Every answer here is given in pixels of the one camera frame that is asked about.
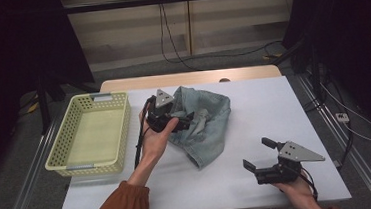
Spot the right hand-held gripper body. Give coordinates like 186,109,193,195
252,138,328,186

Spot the black metal stand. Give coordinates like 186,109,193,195
34,74,53,136

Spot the long black floor cable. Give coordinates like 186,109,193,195
157,0,285,66

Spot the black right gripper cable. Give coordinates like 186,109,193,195
299,164,320,204

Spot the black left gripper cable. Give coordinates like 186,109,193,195
128,96,162,171

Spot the yellow floor tape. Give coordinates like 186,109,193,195
262,53,284,61

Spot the white table cover sheet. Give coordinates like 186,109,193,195
47,71,353,209

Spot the aluminium floor rail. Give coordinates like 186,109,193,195
296,69,371,209
0,116,66,209

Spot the person's right hand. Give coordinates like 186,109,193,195
271,170,317,209

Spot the short black wall cable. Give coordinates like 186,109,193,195
161,0,203,75

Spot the person's left hand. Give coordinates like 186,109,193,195
136,105,183,170

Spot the narrow black curtain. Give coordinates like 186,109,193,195
278,0,371,158

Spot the white floor cable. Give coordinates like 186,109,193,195
319,79,371,148

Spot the pale yellow perforated plastic basket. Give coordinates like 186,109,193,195
38,90,137,180

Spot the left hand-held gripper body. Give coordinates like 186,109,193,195
143,86,193,136

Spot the wide black curtain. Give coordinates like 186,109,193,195
0,0,104,191

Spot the light blue denim garment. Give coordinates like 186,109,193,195
163,82,238,173

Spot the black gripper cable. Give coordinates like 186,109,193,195
128,96,162,171
299,164,320,204

